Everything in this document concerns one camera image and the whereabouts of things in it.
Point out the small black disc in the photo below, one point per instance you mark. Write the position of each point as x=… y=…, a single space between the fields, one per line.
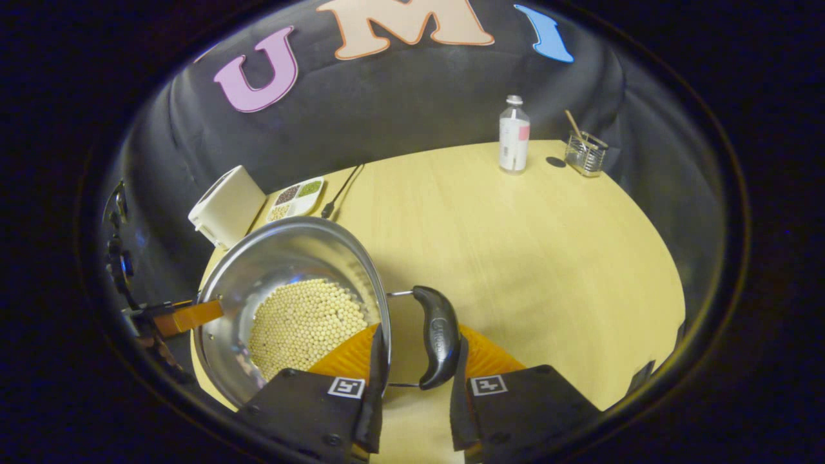
x=555 y=162

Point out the clear bottle with white label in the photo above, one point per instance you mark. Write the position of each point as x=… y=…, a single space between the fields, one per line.
x=514 y=138

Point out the clear glass cup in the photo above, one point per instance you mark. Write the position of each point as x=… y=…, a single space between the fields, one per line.
x=585 y=158

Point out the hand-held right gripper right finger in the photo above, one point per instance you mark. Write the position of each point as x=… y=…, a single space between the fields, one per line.
x=459 y=412

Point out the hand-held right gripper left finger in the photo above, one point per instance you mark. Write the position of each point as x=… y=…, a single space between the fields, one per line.
x=377 y=412

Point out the black backdrop cloth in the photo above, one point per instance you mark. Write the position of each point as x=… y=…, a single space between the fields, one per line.
x=387 y=96

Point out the white divided bean dish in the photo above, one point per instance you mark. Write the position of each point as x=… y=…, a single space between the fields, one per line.
x=296 y=198

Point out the wooden stick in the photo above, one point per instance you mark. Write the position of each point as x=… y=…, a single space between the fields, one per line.
x=573 y=125

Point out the pile of yellow soybeans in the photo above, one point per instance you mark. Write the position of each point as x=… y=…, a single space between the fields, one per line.
x=303 y=322

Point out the white toaster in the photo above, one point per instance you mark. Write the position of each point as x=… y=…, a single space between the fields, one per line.
x=225 y=203

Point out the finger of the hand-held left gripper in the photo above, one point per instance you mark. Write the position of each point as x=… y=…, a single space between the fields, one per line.
x=190 y=317

